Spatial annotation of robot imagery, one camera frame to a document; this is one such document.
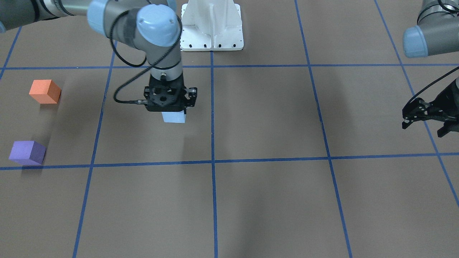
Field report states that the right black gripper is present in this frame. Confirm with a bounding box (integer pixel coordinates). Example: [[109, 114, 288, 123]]
[[143, 75, 197, 112]]

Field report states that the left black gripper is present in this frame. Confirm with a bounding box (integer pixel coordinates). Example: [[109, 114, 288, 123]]
[[402, 79, 459, 138]]

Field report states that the purple foam block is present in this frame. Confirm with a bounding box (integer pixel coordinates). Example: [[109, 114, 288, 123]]
[[9, 140, 46, 166]]

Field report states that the orange foam block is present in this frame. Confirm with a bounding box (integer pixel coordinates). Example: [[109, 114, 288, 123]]
[[28, 80, 62, 104]]

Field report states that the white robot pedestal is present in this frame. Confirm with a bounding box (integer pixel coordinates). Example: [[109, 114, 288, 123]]
[[180, 0, 244, 51]]

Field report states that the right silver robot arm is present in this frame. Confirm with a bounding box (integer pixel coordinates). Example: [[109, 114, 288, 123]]
[[0, 0, 197, 114]]

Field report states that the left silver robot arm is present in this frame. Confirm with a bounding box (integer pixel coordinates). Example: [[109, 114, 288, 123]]
[[402, 0, 459, 138]]

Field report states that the light blue foam block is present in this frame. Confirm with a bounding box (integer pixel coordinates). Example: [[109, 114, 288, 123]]
[[162, 110, 186, 124]]

